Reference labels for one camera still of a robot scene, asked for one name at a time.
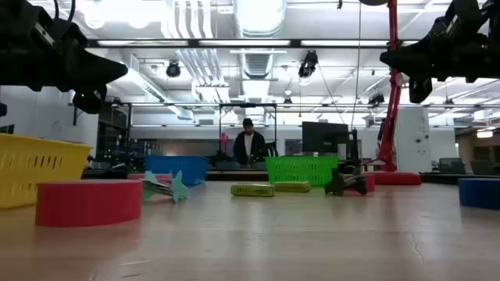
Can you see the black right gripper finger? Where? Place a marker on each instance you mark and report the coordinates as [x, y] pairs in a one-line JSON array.
[[402, 60]]

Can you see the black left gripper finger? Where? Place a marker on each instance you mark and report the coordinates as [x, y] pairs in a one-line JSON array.
[[101, 70]]

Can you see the blue tape roll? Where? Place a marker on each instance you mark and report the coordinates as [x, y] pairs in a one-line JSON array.
[[479, 193]]

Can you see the yellow-green packet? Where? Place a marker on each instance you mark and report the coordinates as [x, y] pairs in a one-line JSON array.
[[252, 190], [292, 186]]

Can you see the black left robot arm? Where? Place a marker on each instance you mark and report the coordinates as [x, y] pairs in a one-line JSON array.
[[11, 8]]

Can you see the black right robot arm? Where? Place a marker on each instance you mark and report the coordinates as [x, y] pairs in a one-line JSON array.
[[493, 5]]

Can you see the black ceiling spotlight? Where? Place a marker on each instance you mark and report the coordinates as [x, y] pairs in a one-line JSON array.
[[376, 98], [173, 69], [308, 64]]

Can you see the black storage shelf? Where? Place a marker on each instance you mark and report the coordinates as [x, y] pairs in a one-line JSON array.
[[113, 132]]

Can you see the red desk lamp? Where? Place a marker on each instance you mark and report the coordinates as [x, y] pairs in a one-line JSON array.
[[390, 136]]

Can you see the yellow plastic basket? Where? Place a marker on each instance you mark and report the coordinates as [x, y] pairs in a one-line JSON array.
[[31, 168]]

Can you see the black overhead beam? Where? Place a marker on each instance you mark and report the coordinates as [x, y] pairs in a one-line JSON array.
[[295, 43]]

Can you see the black computer monitor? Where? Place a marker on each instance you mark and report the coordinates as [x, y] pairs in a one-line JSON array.
[[324, 136]]

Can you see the black office chair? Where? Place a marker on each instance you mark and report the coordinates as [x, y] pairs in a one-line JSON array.
[[482, 167], [451, 166]]

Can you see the blue plastic basket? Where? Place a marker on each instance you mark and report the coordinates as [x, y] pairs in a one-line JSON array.
[[189, 169]]

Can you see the pink bottle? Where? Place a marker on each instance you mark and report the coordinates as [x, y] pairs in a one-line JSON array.
[[223, 141]]

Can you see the green plastic basket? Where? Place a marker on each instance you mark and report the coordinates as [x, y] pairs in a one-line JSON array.
[[301, 169]]

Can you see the person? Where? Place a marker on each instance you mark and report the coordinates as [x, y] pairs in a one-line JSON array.
[[248, 146]]

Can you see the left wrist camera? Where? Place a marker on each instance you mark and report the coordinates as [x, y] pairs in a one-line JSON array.
[[90, 99]]

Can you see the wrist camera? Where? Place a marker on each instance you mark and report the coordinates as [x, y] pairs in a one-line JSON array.
[[90, 99], [420, 89]]

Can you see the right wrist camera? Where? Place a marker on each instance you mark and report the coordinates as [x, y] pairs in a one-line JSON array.
[[420, 89]]

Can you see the silver ventilation duct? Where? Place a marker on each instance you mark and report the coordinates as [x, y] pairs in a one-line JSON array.
[[259, 17]]

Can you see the black aluminium table frame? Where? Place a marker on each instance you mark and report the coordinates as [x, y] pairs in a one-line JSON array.
[[234, 175]]

